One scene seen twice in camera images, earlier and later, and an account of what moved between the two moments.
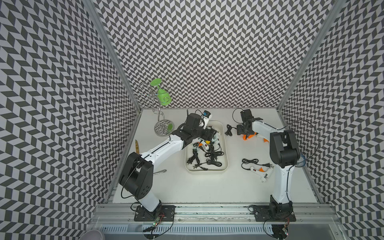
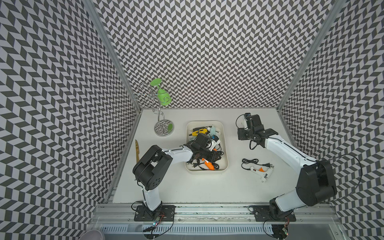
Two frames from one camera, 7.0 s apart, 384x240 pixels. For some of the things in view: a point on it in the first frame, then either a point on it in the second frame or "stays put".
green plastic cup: (164, 97) stays put
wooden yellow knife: (137, 147) stays put
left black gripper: (209, 133) → (213, 155)
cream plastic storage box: (202, 155) stays put
